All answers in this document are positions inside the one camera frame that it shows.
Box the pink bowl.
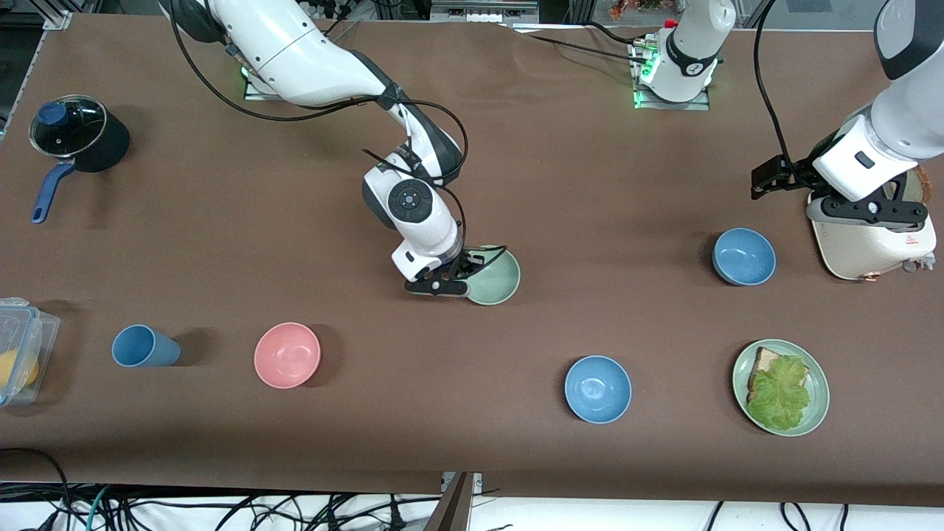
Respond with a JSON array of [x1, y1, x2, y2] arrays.
[[254, 322, 322, 389]]

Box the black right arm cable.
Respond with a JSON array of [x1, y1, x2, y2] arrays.
[[170, 0, 510, 266]]

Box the cream white toaster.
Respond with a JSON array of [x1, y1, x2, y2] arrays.
[[808, 188, 937, 282]]

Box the blue cup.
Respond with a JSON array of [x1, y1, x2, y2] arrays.
[[111, 324, 181, 368]]

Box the small metal bracket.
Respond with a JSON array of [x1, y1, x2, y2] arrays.
[[440, 472, 485, 495]]

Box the clear plastic container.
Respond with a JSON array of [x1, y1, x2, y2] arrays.
[[0, 297, 61, 408]]

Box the brown table cover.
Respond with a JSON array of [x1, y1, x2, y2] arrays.
[[0, 13, 944, 508]]

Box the bread slice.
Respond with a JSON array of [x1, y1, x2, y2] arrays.
[[747, 347, 809, 403]]

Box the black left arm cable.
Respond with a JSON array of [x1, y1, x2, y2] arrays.
[[752, 0, 799, 174]]

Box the yellow round food item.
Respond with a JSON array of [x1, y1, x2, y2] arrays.
[[0, 350, 40, 392]]

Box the teal cable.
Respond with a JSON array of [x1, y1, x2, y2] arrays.
[[83, 485, 113, 531]]

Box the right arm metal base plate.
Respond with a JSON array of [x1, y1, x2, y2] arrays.
[[243, 65, 282, 101]]

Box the blue bowl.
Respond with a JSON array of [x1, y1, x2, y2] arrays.
[[712, 227, 777, 287], [564, 355, 633, 425]]

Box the black saucepan blue handle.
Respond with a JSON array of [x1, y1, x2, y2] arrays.
[[28, 94, 131, 224]]

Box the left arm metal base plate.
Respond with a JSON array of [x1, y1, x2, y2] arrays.
[[633, 37, 712, 111]]

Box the dark angled beam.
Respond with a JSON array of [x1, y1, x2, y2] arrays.
[[423, 472, 474, 531]]

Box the glass lid blue knob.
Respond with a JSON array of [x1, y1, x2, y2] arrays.
[[28, 94, 108, 159]]

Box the green plate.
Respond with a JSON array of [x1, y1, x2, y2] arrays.
[[732, 339, 830, 437]]

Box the green bowl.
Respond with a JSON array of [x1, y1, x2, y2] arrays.
[[463, 245, 521, 306]]

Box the green lettuce leaf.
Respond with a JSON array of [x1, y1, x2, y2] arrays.
[[746, 355, 812, 432]]

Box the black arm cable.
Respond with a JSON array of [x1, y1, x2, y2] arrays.
[[752, 0, 799, 174], [170, 0, 510, 266]]

